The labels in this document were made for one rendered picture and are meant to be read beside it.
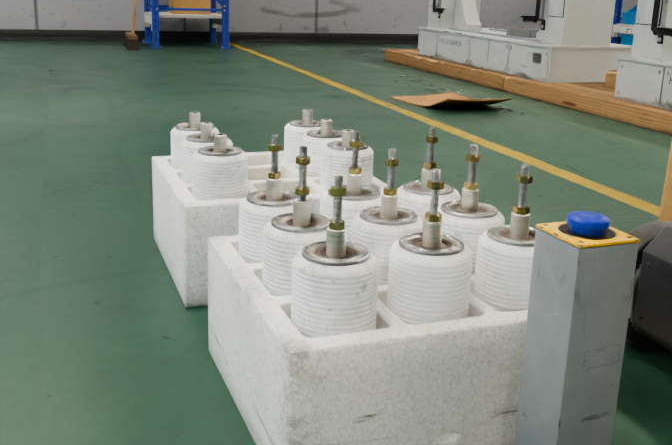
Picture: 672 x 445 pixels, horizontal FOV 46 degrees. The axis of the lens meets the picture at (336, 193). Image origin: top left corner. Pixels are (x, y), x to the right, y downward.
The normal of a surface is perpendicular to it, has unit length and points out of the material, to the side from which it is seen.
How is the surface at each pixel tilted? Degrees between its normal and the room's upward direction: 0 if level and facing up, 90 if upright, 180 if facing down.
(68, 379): 0
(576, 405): 90
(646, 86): 90
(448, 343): 90
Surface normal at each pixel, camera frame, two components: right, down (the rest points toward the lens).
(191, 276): 0.34, 0.25
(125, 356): 0.04, -0.97
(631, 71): -0.94, 0.05
